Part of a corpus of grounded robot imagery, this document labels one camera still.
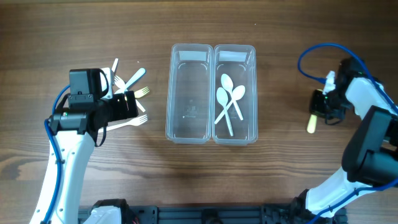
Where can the right clear plastic container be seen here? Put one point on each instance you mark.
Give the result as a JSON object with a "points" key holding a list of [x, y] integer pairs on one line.
{"points": [[235, 111]]}

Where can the left clear plastic container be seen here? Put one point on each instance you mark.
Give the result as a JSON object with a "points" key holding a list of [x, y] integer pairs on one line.
{"points": [[189, 94]]}

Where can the yellow plastic spoon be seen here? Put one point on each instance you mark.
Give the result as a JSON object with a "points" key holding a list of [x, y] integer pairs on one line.
{"points": [[312, 123]]}

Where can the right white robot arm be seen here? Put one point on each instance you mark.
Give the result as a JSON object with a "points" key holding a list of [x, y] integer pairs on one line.
{"points": [[366, 166]]}

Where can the yellow plastic fork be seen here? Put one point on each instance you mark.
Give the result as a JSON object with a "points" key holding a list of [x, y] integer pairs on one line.
{"points": [[142, 92]]}

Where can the white fork under blue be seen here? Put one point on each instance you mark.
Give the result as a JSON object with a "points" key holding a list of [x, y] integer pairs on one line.
{"points": [[121, 85]]}

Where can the light blue plastic fork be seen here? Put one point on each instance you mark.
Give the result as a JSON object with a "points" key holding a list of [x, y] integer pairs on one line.
{"points": [[133, 79]]}

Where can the white fork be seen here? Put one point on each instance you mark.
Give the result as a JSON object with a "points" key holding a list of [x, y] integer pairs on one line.
{"points": [[133, 122], [115, 65], [121, 85]]}

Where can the white spoon two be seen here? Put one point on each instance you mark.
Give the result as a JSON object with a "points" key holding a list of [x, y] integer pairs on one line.
{"points": [[222, 98]]}

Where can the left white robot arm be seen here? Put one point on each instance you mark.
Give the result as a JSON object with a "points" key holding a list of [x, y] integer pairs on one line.
{"points": [[73, 135]]}

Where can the white spoon one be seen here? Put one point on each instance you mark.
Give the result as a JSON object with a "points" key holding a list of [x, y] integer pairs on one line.
{"points": [[227, 84]]}

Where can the white spoon three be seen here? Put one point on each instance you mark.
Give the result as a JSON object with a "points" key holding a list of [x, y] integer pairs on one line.
{"points": [[237, 94]]}

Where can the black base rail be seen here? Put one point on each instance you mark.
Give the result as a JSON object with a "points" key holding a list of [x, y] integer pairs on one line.
{"points": [[265, 214]]}

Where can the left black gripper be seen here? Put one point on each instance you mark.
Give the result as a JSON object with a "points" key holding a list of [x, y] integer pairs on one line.
{"points": [[130, 104]]}

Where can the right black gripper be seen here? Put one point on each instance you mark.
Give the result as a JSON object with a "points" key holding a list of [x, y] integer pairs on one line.
{"points": [[318, 104]]}

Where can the clear plastic container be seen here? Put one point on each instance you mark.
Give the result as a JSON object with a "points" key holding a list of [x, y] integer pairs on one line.
{"points": [[189, 94], [235, 111]]}

